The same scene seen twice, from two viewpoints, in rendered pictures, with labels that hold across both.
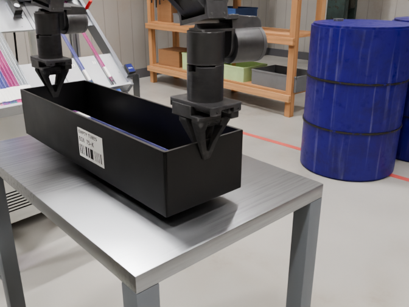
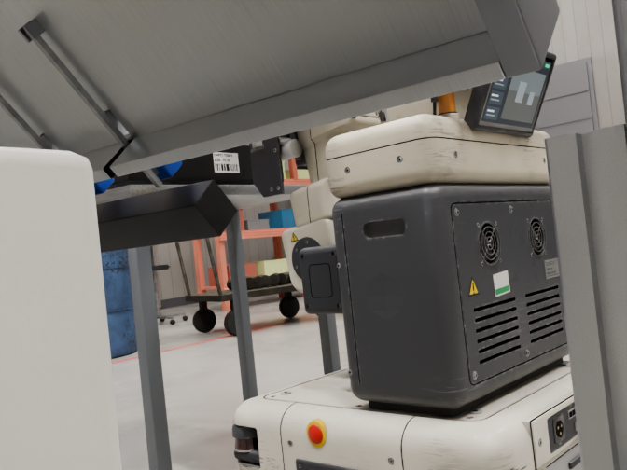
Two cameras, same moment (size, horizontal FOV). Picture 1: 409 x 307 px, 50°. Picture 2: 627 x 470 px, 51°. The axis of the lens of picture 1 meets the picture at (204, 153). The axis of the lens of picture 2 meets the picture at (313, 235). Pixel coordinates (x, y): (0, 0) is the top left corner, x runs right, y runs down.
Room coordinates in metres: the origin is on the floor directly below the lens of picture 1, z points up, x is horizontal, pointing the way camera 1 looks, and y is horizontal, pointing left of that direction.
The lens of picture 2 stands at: (0.74, 2.18, 0.60)
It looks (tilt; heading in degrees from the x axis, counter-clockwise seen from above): 1 degrees up; 265
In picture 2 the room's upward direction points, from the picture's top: 6 degrees counter-clockwise
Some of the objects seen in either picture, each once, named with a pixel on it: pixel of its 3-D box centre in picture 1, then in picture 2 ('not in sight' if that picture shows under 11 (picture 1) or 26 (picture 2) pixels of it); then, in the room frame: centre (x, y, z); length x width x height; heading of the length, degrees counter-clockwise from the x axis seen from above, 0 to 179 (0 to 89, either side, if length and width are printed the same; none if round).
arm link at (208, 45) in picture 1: (209, 47); not in sight; (0.68, -0.01, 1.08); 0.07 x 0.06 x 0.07; 123
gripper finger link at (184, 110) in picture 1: (201, 130); not in sight; (0.69, 0.01, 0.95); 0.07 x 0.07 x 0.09; 42
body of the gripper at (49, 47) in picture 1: (50, 49); not in sight; (1.10, 0.38, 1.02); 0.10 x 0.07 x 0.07; 42
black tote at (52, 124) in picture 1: (115, 131); (195, 167); (0.89, 0.19, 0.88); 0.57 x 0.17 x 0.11; 42
